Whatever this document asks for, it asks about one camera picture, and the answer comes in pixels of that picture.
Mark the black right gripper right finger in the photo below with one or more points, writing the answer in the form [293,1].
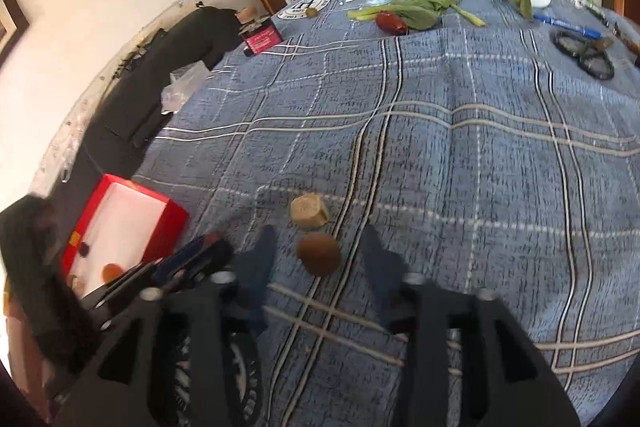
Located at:
[384,270]

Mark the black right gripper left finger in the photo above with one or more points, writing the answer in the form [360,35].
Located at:
[253,270]

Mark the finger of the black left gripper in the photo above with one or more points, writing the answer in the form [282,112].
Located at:
[203,256]
[109,300]

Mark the orange mandarin fruit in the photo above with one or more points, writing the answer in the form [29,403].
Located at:
[111,272]

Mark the dark brown date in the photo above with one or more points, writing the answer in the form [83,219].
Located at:
[83,249]

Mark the brown round longan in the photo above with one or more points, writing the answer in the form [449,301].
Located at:
[320,254]

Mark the tan cylinder pastry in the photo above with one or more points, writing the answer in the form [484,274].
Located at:
[308,211]

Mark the red shallow gift box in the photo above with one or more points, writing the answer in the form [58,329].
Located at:
[124,223]

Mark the black leather sofa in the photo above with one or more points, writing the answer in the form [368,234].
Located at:
[126,123]

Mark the white plastic bag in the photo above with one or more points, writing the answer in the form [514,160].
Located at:
[183,82]

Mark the blue plaid tablecloth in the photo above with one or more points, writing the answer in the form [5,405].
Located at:
[483,155]

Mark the small red labelled jar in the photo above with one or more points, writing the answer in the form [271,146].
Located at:
[260,35]

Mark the red fruit by vegetable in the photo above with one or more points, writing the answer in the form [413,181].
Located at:
[391,23]

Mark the green leafy vegetable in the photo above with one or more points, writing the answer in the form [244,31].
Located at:
[416,14]

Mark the black scissors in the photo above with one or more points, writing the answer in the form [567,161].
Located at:
[592,60]

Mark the blue pen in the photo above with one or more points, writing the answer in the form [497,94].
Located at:
[579,30]

